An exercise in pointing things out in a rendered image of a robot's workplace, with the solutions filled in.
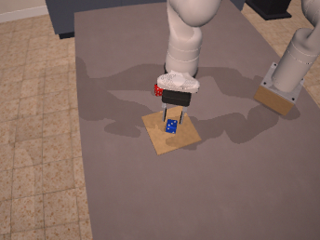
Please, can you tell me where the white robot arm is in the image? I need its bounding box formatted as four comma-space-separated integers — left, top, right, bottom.
167, 0, 320, 92

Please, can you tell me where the red die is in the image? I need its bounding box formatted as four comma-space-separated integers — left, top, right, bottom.
154, 85, 163, 96

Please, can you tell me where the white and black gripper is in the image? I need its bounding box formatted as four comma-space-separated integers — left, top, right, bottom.
157, 51, 200, 125

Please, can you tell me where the tan square mat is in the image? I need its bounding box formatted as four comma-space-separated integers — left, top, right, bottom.
141, 106, 201, 155

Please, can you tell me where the blue die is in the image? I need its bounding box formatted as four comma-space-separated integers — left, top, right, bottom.
166, 119, 178, 133

